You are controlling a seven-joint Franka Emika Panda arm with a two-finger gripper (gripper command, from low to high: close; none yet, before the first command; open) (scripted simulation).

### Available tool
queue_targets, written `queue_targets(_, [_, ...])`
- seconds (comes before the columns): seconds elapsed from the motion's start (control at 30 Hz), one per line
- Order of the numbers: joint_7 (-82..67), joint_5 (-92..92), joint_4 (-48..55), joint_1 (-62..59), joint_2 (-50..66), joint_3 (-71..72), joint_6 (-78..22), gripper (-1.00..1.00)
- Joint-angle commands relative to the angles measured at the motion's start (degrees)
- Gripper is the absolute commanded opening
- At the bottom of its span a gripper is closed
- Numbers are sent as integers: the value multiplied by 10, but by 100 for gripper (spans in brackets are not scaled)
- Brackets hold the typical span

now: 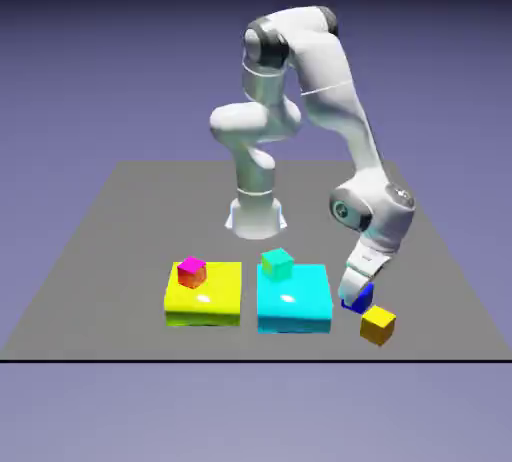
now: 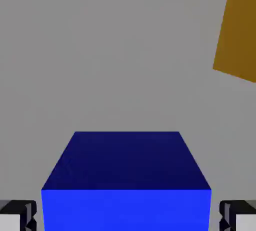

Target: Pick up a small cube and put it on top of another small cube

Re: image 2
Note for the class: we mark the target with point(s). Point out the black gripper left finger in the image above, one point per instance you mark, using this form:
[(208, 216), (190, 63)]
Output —
[(16, 209)]

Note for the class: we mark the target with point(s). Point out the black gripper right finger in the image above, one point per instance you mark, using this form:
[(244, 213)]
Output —
[(240, 208)]

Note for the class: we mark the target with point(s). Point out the large orange box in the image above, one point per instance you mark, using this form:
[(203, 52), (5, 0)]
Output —
[(238, 35)]

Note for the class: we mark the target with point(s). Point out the small blue cube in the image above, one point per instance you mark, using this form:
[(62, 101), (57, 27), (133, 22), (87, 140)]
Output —
[(126, 205)]

